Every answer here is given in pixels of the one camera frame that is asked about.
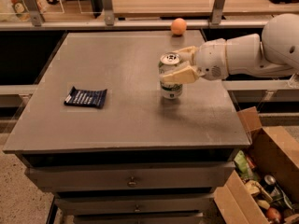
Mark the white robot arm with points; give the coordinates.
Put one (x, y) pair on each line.
(273, 53)

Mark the orange ball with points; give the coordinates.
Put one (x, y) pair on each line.
(178, 26)

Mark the wooden desk top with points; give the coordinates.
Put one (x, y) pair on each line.
(152, 8)

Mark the drawer with knob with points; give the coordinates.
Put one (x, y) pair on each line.
(185, 175)
(135, 204)

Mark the open cardboard box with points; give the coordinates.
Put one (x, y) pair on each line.
(275, 152)

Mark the colourful bag behind glass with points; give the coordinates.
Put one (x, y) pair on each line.
(13, 10)

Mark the grey drawer cabinet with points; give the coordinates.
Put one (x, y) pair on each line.
(135, 125)

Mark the red apple in box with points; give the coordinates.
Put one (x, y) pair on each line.
(273, 215)

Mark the grey metal rail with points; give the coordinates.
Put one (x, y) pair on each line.
(128, 25)

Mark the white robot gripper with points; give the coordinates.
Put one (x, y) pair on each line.
(210, 60)

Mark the green snack bag in box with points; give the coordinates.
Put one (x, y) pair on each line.
(242, 166)

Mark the top drawer with knob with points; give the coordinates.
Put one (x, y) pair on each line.
(185, 175)

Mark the dark blue snack packet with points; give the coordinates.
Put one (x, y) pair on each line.
(86, 98)

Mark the green white 7up can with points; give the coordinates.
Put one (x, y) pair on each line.
(167, 65)

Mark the silver can in box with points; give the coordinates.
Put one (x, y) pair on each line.
(269, 180)

